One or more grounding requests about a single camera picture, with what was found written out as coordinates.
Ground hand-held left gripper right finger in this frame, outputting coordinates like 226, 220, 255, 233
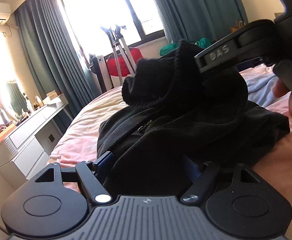
181, 156, 261, 204

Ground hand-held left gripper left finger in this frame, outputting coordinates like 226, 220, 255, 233
34, 151, 114, 204

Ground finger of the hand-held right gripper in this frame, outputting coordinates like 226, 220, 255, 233
236, 55, 274, 72

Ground black pants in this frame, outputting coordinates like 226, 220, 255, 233
97, 39, 290, 198

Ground brown paper bag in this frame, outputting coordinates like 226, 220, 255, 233
230, 21, 247, 33

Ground bed with pink duvet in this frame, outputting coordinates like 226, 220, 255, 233
49, 62, 292, 205

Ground teal curtain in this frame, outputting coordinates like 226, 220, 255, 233
14, 0, 104, 120
146, 0, 249, 45

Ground white paper sheet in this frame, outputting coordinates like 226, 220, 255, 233
43, 97, 62, 107

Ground white dressing table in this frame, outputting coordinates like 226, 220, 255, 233
0, 92, 69, 180

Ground green garment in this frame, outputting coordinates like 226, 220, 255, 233
160, 37, 211, 55

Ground white standing appliance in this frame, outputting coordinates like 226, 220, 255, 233
90, 54, 111, 93

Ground metal crutches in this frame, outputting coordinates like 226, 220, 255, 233
100, 25, 124, 85

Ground group of cosmetic bottles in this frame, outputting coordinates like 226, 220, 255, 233
0, 92, 44, 143

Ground dark hanging object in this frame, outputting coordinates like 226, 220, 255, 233
89, 54, 98, 74

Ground orange tray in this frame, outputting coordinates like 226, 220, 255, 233
0, 130, 14, 148

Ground red cloth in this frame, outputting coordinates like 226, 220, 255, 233
106, 47, 143, 77

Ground vanity mirror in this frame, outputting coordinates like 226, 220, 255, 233
0, 79, 30, 120

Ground window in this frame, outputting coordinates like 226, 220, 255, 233
56, 0, 166, 55

